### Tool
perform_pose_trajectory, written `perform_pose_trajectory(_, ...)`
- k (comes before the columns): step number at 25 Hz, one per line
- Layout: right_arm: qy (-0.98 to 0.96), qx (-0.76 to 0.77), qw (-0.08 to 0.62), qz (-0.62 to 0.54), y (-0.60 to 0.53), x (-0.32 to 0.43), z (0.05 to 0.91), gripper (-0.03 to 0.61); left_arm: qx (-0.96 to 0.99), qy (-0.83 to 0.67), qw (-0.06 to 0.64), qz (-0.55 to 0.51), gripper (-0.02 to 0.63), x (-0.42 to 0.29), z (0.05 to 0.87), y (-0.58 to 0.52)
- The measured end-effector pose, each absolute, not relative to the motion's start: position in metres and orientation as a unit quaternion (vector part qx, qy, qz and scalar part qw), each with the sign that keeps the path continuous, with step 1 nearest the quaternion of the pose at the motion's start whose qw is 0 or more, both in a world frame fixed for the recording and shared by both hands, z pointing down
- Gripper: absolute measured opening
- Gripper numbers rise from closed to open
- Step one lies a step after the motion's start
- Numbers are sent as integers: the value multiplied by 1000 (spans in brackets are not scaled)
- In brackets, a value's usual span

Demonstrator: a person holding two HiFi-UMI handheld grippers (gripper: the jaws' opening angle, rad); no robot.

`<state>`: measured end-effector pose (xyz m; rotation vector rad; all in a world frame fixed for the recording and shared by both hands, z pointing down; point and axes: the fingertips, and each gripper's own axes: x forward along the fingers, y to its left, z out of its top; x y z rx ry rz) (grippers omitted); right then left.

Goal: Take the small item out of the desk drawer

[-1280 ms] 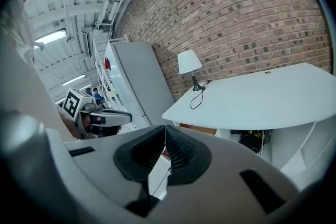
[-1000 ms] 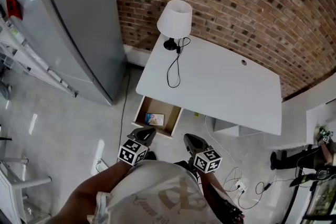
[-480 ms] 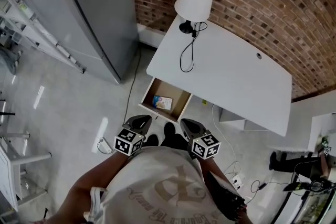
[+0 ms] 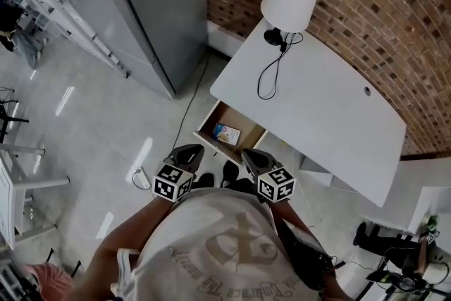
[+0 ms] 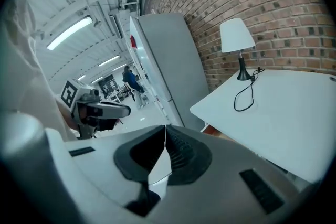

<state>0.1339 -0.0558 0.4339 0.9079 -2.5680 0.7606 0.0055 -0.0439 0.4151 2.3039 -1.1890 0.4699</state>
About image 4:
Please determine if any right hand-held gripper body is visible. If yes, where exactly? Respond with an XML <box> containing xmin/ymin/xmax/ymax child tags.
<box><xmin>240</xmin><ymin>147</ymin><xmax>297</xmax><ymax>204</ymax></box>

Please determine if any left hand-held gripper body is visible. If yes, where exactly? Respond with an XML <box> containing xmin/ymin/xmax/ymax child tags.
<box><xmin>153</xmin><ymin>143</ymin><xmax>206</xmax><ymax>204</ymax></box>

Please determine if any wooden desk drawer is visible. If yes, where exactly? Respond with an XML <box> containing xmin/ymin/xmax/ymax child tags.
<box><xmin>192</xmin><ymin>99</ymin><xmax>268</xmax><ymax>167</ymax></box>

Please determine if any small colourful item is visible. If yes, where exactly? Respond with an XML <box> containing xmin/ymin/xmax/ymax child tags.
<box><xmin>211</xmin><ymin>123</ymin><xmax>242</xmax><ymax>146</ymax></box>

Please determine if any person's left forearm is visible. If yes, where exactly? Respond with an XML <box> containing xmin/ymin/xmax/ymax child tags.
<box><xmin>72</xmin><ymin>197</ymin><xmax>177</xmax><ymax>301</ymax></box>

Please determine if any person's right forearm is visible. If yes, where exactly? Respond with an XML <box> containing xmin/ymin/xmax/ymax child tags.
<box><xmin>270</xmin><ymin>199</ymin><xmax>348</xmax><ymax>301</ymax></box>

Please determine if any white desk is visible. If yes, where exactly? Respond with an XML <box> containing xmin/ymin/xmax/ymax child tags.
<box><xmin>209</xmin><ymin>18</ymin><xmax>408</xmax><ymax>209</ymax></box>

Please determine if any person's black left shoe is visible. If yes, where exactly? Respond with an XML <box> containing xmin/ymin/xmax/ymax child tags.
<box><xmin>192</xmin><ymin>172</ymin><xmax>216</xmax><ymax>190</ymax></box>

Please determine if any person's black shoe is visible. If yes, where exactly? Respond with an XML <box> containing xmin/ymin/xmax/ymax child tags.
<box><xmin>192</xmin><ymin>172</ymin><xmax>216</xmax><ymax>190</ymax></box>
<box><xmin>221</xmin><ymin>160</ymin><xmax>241</xmax><ymax>188</ymax></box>

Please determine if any white power strip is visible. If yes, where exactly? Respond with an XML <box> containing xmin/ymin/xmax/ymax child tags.
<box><xmin>131</xmin><ymin>167</ymin><xmax>156</xmax><ymax>192</ymax></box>

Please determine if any person's black right shoe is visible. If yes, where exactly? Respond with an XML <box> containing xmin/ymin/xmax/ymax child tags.
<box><xmin>221</xmin><ymin>160</ymin><xmax>241</xmax><ymax>188</ymax></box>

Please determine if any person's beige printed shirt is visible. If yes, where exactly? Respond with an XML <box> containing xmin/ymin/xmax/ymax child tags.
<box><xmin>115</xmin><ymin>186</ymin><xmax>327</xmax><ymax>301</ymax></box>

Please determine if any black equipment stand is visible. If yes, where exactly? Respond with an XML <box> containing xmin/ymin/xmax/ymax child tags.
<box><xmin>353</xmin><ymin>221</ymin><xmax>451</xmax><ymax>301</ymax></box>

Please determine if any white box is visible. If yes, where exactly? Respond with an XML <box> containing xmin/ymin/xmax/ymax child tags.
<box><xmin>407</xmin><ymin>185</ymin><xmax>451</xmax><ymax>234</ymax></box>

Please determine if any white side table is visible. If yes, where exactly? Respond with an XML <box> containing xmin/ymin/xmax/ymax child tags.
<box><xmin>0</xmin><ymin>143</ymin><xmax>70</xmax><ymax>251</ymax></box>

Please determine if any grey metal cabinet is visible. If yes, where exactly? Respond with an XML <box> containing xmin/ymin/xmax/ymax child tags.
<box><xmin>44</xmin><ymin>0</ymin><xmax>209</xmax><ymax>100</ymax></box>

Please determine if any white shade table lamp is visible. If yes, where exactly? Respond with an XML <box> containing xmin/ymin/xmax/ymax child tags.
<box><xmin>259</xmin><ymin>0</ymin><xmax>319</xmax><ymax>47</ymax></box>

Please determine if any white shelf rack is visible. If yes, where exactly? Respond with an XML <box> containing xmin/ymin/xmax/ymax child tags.
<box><xmin>0</xmin><ymin>0</ymin><xmax>132</xmax><ymax>79</ymax></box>

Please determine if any white cable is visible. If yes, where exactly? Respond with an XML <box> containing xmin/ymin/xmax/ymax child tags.
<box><xmin>290</xmin><ymin>147</ymin><xmax>319</xmax><ymax>235</ymax></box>

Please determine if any black floor cable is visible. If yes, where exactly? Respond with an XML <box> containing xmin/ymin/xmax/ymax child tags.
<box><xmin>171</xmin><ymin>54</ymin><xmax>211</xmax><ymax>153</ymax></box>

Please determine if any black lamp cable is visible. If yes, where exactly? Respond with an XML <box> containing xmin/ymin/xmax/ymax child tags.
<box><xmin>257</xmin><ymin>30</ymin><xmax>304</xmax><ymax>101</ymax></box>

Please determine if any black chair frame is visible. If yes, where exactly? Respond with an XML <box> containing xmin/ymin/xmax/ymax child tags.
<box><xmin>0</xmin><ymin>86</ymin><xmax>30</xmax><ymax>144</ymax></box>

